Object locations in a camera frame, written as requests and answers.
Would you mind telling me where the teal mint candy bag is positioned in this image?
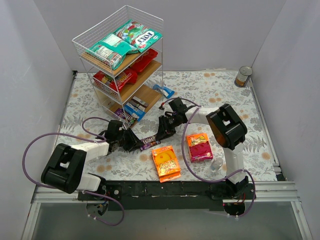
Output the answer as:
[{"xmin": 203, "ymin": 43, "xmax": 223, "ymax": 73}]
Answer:
[{"xmin": 87, "ymin": 33, "xmax": 138, "ymax": 70}]

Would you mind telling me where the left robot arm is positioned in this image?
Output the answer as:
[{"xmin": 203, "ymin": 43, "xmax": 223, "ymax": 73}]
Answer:
[{"xmin": 41, "ymin": 120, "xmax": 160, "ymax": 194}]

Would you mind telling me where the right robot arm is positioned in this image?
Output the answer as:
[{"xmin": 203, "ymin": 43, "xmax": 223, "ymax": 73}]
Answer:
[{"xmin": 155, "ymin": 97, "xmax": 252, "ymax": 197}]

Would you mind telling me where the purple M&M's candy bag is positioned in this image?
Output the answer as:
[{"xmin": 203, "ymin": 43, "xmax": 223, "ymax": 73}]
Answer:
[{"xmin": 114, "ymin": 108, "xmax": 138, "ymax": 128}]

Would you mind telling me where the white wire wooden shelf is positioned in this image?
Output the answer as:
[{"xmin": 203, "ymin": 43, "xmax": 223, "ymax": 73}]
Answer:
[{"xmin": 72, "ymin": 5, "xmax": 164, "ymax": 128}]

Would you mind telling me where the clear plastic bottle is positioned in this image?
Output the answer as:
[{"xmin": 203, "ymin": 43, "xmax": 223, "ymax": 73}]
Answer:
[{"xmin": 210, "ymin": 157, "xmax": 224, "ymax": 172}]

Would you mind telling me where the red fruit candy bag corner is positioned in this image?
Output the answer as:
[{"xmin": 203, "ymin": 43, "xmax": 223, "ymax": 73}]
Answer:
[{"xmin": 129, "ymin": 48, "xmax": 158, "ymax": 73}]

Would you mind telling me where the red fruit candy bag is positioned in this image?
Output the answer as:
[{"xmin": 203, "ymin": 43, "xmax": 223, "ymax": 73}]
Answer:
[{"xmin": 93, "ymin": 67, "xmax": 138, "ymax": 92}]

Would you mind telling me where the metal tin can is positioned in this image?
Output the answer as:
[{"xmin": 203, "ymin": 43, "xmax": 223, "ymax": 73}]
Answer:
[{"xmin": 234, "ymin": 66, "xmax": 253, "ymax": 88}]

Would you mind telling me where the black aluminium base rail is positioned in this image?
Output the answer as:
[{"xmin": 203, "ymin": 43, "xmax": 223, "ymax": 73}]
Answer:
[{"xmin": 32, "ymin": 178, "xmax": 301, "ymax": 213}]

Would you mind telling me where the brown chocolate bar wrapper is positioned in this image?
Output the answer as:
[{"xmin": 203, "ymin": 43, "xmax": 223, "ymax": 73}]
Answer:
[{"xmin": 128, "ymin": 96, "xmax": 149, "ymax": 112}]

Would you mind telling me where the orange Scrub Daddy box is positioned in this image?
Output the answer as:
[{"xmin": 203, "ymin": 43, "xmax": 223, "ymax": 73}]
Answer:
[{"xmin": 151, "ymin": 145, "xmax": 181, "ymax": 183}]

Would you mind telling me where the green Fox's mint candy bag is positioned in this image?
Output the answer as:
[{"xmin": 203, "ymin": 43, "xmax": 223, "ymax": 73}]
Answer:
[{"xmin": 113, "ymin": 19, "xmax": 163, "ymax": 53}]

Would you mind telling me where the pink Scrub Daddy box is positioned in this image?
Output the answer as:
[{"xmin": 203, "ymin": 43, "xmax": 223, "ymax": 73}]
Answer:
[{"xmin": 185, "ymin": 133, "xmax": 214, "ymax": 163}]

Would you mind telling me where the blue candy bar wrapper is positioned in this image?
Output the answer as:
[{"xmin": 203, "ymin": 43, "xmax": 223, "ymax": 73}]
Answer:
[{"xmin": 124, "ymin": 103, "xmax": 146, "ymax": 122}]

